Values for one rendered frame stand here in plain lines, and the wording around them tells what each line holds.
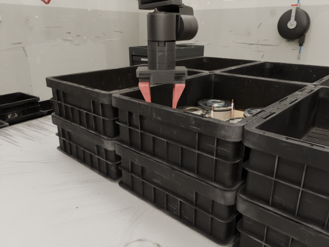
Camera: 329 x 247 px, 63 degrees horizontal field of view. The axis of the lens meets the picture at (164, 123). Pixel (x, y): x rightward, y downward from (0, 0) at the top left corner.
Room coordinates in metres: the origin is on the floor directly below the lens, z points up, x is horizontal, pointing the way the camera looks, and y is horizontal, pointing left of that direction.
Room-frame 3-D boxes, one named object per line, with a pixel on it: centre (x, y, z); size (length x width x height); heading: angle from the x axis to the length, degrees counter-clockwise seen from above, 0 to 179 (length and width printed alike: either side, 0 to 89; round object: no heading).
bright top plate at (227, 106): (0.72, -0.14, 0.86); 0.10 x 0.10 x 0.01
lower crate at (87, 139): (0.80, 0.10, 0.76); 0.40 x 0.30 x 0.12; 138
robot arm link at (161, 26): (0.56, 0.00, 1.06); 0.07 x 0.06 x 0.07; 144
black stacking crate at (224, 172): (0.59, -0.13, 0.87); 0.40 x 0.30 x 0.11; 138
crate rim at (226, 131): (0.59, -0.13, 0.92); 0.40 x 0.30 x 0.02; 138
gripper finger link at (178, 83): (0.56, -0.01, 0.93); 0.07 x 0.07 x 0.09; 1
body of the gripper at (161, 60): (0.56, 0.01, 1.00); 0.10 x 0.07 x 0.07; 91
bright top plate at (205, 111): (0.65, -0.07, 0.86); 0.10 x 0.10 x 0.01
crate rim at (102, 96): (0.80, 0.10, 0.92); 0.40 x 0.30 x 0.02; 138
